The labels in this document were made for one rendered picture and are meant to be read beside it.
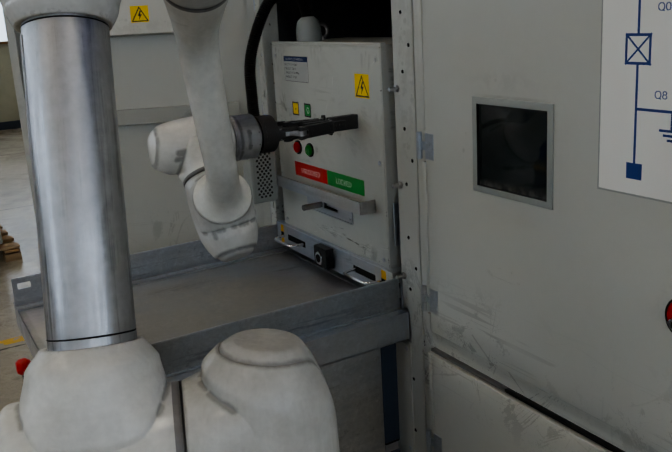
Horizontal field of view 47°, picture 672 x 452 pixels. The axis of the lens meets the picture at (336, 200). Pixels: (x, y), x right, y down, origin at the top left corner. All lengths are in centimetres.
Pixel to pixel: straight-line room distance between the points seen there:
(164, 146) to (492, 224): 60
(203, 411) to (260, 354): 9
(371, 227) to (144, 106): 75
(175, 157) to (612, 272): 77
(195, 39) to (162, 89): 96
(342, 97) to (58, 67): 87
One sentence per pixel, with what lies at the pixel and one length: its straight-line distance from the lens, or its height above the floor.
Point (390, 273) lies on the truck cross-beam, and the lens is 161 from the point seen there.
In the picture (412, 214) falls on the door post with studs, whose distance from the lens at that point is 152.
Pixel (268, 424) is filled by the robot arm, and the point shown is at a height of 103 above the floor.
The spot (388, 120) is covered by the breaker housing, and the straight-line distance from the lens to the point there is 156.
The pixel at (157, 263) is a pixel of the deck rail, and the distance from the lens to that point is 196.
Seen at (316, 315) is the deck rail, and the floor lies 88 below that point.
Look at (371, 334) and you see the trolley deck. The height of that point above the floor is 83.
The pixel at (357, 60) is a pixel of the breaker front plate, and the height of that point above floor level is 136.
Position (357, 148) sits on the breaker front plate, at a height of 117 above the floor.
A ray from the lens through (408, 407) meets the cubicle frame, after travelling 171.
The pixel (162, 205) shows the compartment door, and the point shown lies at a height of 97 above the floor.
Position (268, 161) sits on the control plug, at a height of 111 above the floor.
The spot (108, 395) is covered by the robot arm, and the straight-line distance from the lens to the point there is 88.
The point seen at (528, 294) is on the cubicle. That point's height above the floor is 100.
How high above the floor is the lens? 146
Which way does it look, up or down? 14 degrees down
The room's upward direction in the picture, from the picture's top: 3 degrees counter-clockwise
